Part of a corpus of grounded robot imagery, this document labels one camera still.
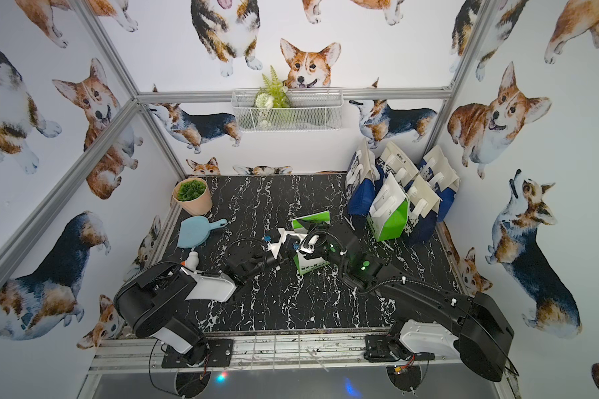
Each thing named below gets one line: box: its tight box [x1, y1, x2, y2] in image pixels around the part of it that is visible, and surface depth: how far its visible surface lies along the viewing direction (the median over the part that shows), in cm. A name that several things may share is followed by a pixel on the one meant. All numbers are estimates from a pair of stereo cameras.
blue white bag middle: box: [376, 141, 420, 189], surface depth 97 cm
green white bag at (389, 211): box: [366, 172, 411, 242], surface depth 88 cm
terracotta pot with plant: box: [172, 177, 213, 217], surface depth 104 cm
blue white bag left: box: [345, 137, 381, 217], surface depth 102 cm
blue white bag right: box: [418, 144, 461, 223], surface depth 94 cm
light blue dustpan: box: [177, 216, 228, 249], surface depth 105 cm
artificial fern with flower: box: [252, 64, 292, 110], surface depth 83 cm
